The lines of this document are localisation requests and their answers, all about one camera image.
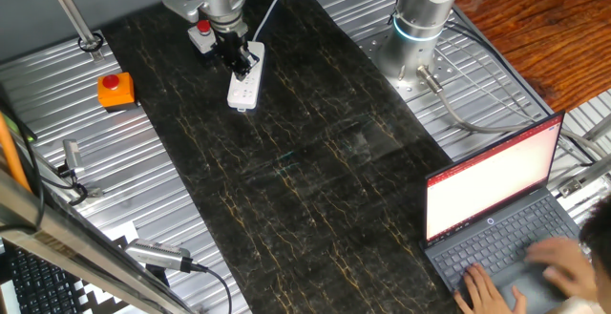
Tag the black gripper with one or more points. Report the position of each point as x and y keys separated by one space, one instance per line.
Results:
x=233 y=44

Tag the white four-socket power strip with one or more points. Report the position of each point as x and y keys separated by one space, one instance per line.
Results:
x=246 y=92

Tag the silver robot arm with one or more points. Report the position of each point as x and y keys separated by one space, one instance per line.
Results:
x=415 y=23

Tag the person left hand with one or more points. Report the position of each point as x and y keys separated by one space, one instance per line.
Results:
x=484 y=292

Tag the person right hand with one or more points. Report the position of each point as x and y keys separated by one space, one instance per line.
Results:
x=568 y=266

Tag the grey box red button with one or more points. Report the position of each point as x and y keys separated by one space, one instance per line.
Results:
x=203 y=37

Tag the black marble pattern mat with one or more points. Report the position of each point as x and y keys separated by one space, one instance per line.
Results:
x=286 y=171

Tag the orange box red button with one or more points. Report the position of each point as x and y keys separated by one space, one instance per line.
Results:
x=116 y=90

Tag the silver stand pole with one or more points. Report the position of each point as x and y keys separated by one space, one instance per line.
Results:
x=71 y=13

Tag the black white fiducial marker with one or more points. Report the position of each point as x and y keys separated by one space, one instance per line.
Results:
x=121 y=235

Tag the dark device green light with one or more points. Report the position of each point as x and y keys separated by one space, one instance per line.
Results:
x=14 y=123

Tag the orange pole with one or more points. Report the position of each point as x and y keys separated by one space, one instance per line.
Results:
x=12 y=156

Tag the dark grey laptop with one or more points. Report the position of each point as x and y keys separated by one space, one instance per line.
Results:
x=487 y=185

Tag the black keyboard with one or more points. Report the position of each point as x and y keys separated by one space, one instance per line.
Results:
x=38 y=285

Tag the person head dark hair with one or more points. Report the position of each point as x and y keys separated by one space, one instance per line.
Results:
x=599 y=237

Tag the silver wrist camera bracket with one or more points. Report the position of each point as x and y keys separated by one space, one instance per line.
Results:
x=183 y=6

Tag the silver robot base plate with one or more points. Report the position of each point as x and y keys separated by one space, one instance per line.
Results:
x=377 y=47

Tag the silver camera on bracket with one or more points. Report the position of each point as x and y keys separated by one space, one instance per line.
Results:
x=72 y=154

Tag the silver depth camera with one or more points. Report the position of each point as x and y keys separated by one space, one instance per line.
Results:
x=157 y=254

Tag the metal frame beam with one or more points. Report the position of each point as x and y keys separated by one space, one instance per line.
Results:
x=71 y=247

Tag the aluminium frame rail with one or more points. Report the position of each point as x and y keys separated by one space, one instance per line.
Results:
x=592 y=171

